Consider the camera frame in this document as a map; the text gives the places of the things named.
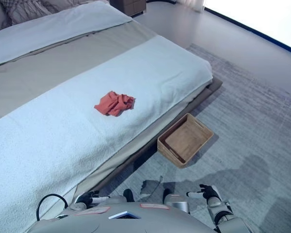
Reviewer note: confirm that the white fluffy blanket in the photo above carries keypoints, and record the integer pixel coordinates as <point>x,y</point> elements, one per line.
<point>63,136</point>

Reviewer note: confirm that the silver robot right leg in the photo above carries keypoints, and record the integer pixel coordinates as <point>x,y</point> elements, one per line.
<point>178,202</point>

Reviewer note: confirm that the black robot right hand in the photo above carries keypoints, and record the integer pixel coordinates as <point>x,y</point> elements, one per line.
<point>212,191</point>

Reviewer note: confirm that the brown wooden nightstand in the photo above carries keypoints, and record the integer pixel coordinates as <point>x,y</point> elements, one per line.
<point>128,7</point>

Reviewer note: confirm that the grey woven rug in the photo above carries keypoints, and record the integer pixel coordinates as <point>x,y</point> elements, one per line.
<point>245,121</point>

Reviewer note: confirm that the grey robot torso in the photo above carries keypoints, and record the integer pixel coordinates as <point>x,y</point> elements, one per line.
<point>148,222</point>

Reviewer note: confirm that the grey patterned pillow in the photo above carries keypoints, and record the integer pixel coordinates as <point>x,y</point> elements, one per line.
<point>31,11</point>
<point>87,2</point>

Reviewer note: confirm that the blue window rail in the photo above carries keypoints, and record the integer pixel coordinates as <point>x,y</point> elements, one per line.
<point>257,30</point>

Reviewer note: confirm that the beige bed sheet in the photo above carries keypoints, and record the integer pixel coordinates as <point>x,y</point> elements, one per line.
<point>51,68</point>

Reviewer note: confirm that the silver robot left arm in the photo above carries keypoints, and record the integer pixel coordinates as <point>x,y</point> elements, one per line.
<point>51,224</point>

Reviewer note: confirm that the white label red border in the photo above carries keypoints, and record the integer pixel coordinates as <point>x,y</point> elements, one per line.
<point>154,206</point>
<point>94,210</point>

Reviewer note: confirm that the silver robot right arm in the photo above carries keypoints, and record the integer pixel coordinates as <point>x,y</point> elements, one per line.
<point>223,213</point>

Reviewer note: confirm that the woven wicker basket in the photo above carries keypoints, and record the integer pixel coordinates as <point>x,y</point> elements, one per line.
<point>184,140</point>

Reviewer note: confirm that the black robot right foot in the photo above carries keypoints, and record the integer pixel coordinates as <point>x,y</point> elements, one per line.
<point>166,191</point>

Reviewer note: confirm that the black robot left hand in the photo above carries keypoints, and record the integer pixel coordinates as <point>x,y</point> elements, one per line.
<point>87,197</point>

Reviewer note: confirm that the black robot left foot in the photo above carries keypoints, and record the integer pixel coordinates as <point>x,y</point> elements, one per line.
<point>128,195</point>

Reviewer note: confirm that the blue white chest plate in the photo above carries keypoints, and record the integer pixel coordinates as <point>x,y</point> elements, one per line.
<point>123,215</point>

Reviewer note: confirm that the red garment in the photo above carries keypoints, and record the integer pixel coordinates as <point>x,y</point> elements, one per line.
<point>112,104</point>

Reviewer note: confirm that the white smooth duvet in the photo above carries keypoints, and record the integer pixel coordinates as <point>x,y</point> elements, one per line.
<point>51,29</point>

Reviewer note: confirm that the taupe bed frame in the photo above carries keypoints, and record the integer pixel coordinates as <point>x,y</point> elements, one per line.
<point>209,91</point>

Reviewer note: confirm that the black robot foot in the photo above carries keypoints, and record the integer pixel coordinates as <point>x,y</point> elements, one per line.
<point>166,191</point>
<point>128,195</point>

